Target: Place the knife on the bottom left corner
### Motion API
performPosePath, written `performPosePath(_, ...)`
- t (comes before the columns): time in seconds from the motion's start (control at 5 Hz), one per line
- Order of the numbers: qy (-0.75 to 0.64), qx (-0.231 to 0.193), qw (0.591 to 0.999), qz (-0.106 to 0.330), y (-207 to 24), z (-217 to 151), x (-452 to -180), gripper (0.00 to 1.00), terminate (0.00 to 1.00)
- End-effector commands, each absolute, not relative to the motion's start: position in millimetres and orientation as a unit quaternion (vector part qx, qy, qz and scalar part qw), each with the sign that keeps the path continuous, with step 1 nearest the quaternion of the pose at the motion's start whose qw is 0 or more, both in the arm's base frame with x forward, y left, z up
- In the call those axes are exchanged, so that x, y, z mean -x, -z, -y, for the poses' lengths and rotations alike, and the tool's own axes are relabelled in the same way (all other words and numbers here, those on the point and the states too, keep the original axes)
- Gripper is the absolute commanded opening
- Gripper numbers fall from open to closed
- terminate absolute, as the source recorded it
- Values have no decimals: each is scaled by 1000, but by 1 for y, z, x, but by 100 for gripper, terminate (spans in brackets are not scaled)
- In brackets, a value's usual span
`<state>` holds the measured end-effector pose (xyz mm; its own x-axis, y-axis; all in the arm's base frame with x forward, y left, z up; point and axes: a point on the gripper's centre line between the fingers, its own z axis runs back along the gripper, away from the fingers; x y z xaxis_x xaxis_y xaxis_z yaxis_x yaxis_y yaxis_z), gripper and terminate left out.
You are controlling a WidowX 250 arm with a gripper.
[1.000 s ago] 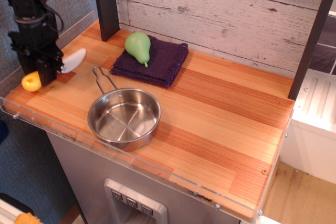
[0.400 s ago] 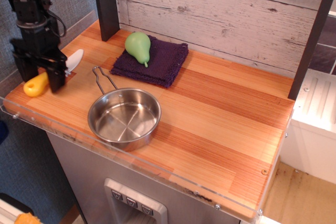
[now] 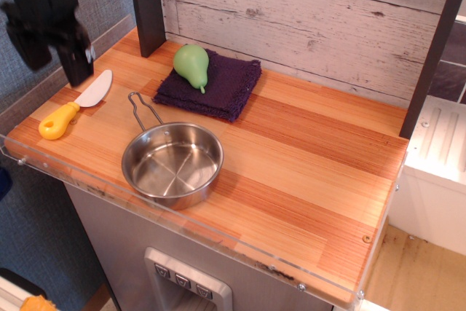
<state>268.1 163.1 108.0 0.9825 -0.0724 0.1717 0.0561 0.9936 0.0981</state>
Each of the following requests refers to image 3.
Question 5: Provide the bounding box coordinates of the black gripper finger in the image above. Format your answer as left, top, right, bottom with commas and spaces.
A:
58, 44, 94, 87
7, 25, 52, 71

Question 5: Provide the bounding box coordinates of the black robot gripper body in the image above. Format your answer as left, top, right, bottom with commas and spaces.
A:
1, 0, 91, 51

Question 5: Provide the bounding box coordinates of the yellow handled toy knife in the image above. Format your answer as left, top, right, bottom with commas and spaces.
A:
39, 69, 113, 141

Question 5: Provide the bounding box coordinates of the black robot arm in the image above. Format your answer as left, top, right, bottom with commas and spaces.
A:
1, 0, 95, 87

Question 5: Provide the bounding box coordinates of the green toy pear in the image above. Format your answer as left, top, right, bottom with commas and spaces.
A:
173, 44, 210, 94

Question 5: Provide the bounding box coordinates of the purple folded cloth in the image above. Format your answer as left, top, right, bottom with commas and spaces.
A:
153, 50, 262, 122

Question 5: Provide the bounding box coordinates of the small stainless steel pan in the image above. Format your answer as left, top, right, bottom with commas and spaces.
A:
122, 92, 224, 210

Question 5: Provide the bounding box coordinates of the grey toy fridge cabinet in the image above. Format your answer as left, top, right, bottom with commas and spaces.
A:
66, 185, 333, 310

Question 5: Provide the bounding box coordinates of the orange object at bottom left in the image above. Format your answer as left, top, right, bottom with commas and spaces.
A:
20, 296, 58, 311

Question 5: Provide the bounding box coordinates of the silver dispenser panel with buttons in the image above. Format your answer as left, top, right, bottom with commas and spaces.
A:
144, 247, 233, 310

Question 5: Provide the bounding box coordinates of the dark left upright post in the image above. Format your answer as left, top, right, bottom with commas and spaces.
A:
133, 0, 166, 58

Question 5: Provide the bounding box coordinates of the dark upright post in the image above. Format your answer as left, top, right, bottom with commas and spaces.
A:
399, 0, 462, 139
133, 0, 166, 58

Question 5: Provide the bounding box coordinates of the dark right upright post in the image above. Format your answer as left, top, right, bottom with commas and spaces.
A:
399, 0, 462, 139

